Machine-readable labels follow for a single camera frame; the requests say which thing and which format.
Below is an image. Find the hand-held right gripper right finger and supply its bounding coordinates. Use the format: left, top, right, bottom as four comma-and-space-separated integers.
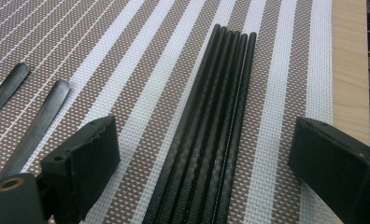
287, 116, 370, 224

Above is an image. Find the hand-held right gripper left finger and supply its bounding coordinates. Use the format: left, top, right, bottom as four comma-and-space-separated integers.
40, 115, 121, 224

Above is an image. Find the bundle of black chopsticks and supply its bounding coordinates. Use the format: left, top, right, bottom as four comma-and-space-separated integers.
141, 22, 258, 224

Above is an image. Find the metal spoon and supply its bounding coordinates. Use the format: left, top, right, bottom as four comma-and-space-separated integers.
0, 79, 71, 183
0, 62, 30, 125

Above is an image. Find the brown white striped placemat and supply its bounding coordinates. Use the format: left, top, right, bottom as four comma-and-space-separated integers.
0, 0, 346, 224

